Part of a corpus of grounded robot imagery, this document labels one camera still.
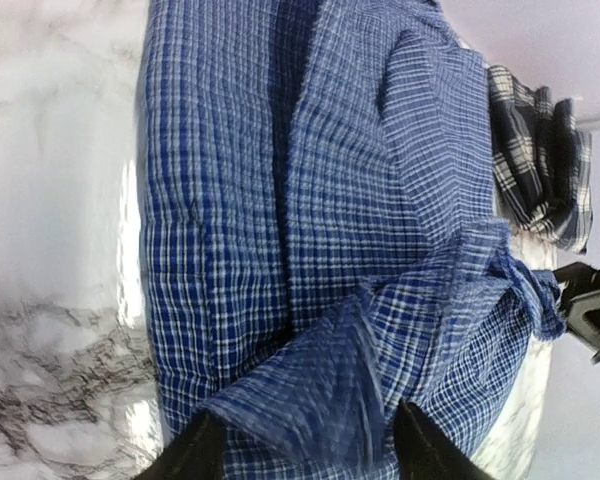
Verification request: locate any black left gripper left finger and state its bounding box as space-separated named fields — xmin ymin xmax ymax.
xmin=137 ymin=412 xmax=226 ymax=480

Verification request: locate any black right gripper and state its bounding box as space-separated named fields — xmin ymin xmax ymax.
xmin=554 ymin=262 xmax=600 ymax=364

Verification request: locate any blue checked shirt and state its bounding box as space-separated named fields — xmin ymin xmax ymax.
xmin=138 ymin=1 xmax=565 ymax=479

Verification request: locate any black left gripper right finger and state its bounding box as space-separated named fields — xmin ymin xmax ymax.
xmin=393 ymin=401 xmax=490 ymax=480

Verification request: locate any black white plaid garment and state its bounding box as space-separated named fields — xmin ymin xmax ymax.
xmin=487 ymin=65 xmax=593 ymax=254

